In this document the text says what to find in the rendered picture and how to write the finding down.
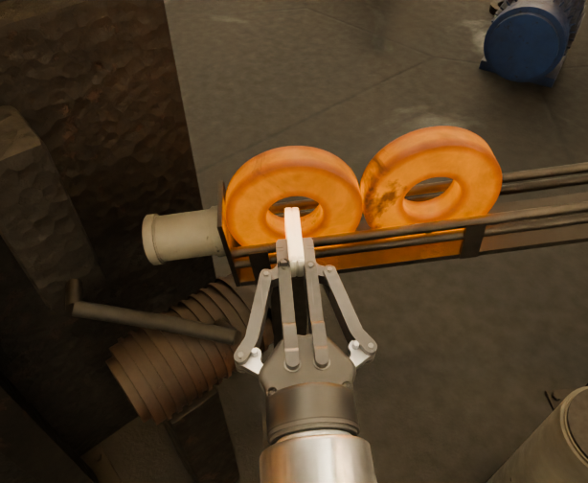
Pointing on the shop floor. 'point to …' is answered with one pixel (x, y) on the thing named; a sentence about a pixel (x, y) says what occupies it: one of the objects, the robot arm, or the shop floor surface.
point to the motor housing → (189, 378)
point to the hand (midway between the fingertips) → (294, 241)
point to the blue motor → (531, 39)
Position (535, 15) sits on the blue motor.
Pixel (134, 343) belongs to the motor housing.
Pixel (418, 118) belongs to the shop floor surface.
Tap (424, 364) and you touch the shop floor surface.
